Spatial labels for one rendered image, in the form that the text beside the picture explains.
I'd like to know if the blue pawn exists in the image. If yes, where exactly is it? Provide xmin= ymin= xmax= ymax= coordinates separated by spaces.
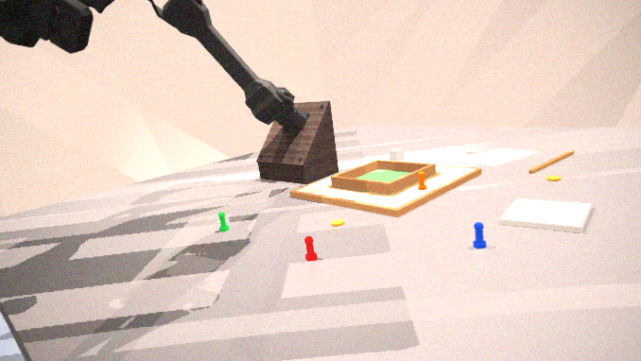
xmin=473 ymin=223 xmax=487 ymax=249

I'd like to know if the orange game pawn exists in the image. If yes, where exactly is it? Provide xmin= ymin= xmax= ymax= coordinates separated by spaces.
xmin=418 ymin=172 xmax=427 ymax=190

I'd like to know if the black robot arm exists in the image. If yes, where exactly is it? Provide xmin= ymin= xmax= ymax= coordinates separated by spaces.
xmin=0 ymin=0 xmax=309 ymax=136

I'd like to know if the green game pawn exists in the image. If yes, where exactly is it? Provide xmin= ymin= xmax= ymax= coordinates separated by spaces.
xmin=218 ymin=212 xmax=229 ymax=232

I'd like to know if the red game pawn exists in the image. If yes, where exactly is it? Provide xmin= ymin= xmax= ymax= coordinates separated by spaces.
xmin=304 ymin=236 xmax=317 ymax=261

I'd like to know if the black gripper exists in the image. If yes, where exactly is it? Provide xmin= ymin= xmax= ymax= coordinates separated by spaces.
xmin=0 ymin=0 xmax=94 ymax=55

